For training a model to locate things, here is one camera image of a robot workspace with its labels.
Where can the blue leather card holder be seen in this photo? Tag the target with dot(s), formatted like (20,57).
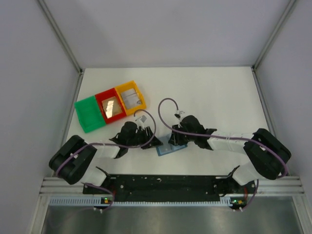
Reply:
(166,147)

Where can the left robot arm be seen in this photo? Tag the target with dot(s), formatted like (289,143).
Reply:
(75,161)

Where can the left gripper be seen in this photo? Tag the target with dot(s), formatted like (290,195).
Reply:
(147,137)

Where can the silver cards in yellow bin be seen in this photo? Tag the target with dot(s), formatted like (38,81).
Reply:
(130,99)

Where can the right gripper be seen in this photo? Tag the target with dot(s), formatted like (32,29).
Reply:
(175,139)

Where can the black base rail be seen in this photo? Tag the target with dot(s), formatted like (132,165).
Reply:
(159,196)

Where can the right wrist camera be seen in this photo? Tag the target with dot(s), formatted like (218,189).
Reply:
(179,113)

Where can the green plastic bin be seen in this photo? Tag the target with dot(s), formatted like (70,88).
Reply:
(89,114)

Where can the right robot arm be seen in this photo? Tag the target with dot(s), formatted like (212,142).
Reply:
(266,154)

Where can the red plastic bin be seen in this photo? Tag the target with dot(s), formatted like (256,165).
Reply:
(105,95)

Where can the gold cards in red bin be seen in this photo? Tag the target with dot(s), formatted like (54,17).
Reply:
(111,107)

